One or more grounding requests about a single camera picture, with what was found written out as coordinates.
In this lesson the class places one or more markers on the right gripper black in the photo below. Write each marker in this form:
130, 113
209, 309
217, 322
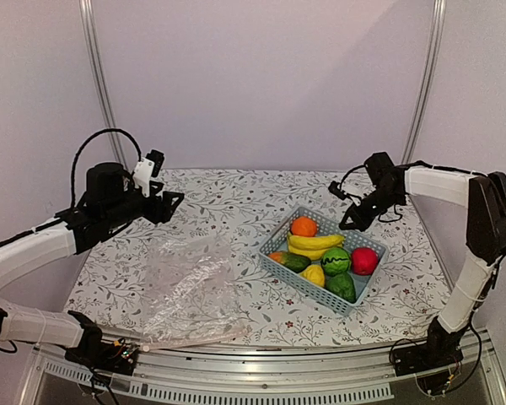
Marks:
361, 222

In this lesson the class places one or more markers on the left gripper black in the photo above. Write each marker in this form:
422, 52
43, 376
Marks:
161, 209

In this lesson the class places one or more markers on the green toy watermelon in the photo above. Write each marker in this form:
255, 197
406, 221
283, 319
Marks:
335, 261

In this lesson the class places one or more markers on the yellow toy banana bunch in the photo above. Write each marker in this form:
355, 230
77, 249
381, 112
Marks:
313, 247

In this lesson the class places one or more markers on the clear zip top bag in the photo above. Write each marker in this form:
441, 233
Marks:
190, 298

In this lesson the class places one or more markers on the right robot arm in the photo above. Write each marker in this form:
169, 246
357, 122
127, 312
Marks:
484, 198

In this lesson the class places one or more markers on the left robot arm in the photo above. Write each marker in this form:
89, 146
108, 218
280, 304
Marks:
44, 244

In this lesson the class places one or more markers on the red toy apple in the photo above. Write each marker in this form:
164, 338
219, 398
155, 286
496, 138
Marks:
364, 261

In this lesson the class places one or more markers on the orange toy fruit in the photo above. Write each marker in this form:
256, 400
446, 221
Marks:
304, 226

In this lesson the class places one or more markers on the green toy pepper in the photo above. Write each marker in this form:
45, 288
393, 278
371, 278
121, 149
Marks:
342, 285

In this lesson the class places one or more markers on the yellow toy pear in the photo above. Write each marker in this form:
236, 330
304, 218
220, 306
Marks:
315, 274

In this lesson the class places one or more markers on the green orange toy mango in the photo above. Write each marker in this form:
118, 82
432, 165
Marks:
292, 261

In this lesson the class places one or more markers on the light blue plastic basket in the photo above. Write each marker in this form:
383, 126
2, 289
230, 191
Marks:
277, 241

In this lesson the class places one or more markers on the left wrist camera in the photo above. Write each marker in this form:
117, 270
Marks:
146, 170

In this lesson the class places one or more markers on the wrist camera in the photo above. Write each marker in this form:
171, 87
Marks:
146, 170
335, 189

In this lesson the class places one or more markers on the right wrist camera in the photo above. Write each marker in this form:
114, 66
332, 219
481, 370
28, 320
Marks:
335, 189

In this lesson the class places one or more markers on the front aluminium rail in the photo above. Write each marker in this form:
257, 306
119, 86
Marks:
230, 374

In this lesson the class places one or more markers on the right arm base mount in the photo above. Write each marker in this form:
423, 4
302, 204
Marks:
438, 351

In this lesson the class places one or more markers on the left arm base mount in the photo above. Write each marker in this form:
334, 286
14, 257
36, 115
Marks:
95, 354

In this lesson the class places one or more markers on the left aluminium frame post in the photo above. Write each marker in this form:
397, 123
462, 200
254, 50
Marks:
95, 62

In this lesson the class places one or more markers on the aluminium frame post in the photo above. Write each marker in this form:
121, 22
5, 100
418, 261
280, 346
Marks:
95, 62
432, 55

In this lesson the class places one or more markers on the right aluminium frame post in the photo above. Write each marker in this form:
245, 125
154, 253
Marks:
432, 55

